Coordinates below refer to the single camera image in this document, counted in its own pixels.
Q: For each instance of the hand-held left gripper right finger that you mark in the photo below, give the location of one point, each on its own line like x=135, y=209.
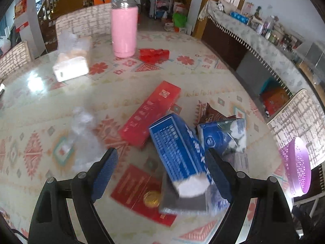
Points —
x=218, y=176

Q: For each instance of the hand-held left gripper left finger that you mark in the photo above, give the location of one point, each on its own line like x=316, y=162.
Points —
x=105, y=172

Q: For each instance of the clear plastic bag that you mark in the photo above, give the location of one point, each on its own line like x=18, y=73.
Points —
x=83, y=142

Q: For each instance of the blue tissue packet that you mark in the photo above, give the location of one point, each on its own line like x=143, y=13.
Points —
x=215, y=137

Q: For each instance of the blue cardboard box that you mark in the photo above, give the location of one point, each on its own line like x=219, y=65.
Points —
x=175, y=144

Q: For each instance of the brown red snack wrapper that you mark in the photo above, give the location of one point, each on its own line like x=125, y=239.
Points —
x=212, y=114

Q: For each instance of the purple plastic basket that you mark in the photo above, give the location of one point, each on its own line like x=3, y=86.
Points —
x=298, y=167

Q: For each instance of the red card with gold seal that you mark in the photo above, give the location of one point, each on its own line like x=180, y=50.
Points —
x=134, y=193

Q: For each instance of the long red box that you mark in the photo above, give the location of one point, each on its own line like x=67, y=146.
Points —
x=149, y=114

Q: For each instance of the red box under sideboard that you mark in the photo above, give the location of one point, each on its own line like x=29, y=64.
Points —
x=275, y=100

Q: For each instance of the chair with patterned cover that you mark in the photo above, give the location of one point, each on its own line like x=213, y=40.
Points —
x=86, y=20
x=299, y=117
x=14, y=58

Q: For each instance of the white tissue pack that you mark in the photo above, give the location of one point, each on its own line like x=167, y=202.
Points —
x=72, y=63

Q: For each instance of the crumpled red plastic bag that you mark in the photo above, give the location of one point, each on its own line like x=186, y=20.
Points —
x=153, y=55

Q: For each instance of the dark wooden sideboard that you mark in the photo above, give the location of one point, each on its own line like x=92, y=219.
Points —
x=223, y=45

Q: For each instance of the sideboard with lace cloth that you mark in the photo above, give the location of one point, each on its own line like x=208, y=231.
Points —
x=256, y=40

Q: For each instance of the pink thermos bottle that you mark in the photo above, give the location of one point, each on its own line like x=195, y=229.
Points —
x=124, y=28

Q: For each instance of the row of jars and bottles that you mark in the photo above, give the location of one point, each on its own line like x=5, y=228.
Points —
x=274, y=31

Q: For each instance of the clear acrylic case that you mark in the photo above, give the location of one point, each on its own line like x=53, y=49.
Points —
x=313, y=53

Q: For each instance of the blue pack on sideboard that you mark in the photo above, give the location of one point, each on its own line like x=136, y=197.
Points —
x=239, y=17

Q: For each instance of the green bag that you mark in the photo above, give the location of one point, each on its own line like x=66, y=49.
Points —
x=179, y=19

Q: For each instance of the white plastic bag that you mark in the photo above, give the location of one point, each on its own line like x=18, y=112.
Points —
x=3, y=44

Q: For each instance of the white shelf rack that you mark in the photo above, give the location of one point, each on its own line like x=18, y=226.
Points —
x=161, y=5

